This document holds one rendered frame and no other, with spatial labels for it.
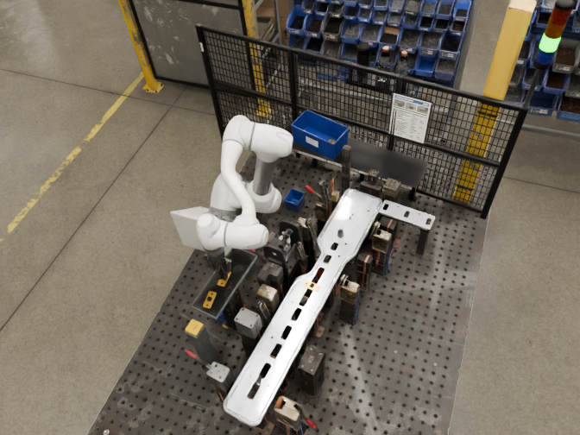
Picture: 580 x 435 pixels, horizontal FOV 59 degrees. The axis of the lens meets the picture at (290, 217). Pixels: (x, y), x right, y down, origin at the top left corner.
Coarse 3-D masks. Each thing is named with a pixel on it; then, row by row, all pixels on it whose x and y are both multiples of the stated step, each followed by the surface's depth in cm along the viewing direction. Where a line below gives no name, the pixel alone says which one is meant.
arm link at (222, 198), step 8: (240, 176) 295; (216, 184) 292; (224, 184) 289; (216, 192) 292; (224, 192) 290; (232, 192) 290; (216, 200) 292; (224, 200) 291; (232, 200) 291; (216, 208) 293; (224, 208) 292; (232, 208) 295
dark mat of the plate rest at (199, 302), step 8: (232, 256) 248; (240, 256) 247; (248, 256) 247; (232, 264) 245; (240, 264) 245; (248, 264) 244; (216, 272) 243; (232, 272) 242; (240, 272) 242; (216, 280) 240; (232, 280) 240; (208, 288) 238; (216, 288) 237; (224, 288) 237; (232, 288) 237; (200, 296) 235; (216, 296) 235; (224, 296) 235; (200, 304) 233; (216, 304) 232; (208, 312) 230; (216, 312) 230
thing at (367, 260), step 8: (360, 256) 263; (368, 256) 263; (360, 264) 265; (368, 264) 261; (360, 272) 272; (368, 272) 267; (360, 280) 278; (368, 280) 280; (360, 288) 283; (368, 288) 283
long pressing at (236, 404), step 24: (360, 192) 288; (336, 216) 279; (360, 216) 278; (336, 240) 269; (360, 240) 268; (336, 264) 260; (288, 312) 245; (312, 312) 244; (264, 336) 238; (288, 336) 238; (264, 360) 231; (288, 360) 231; (240, 384) 225; (264, 384) 225; (240, 408) 219; (264, 408) 219
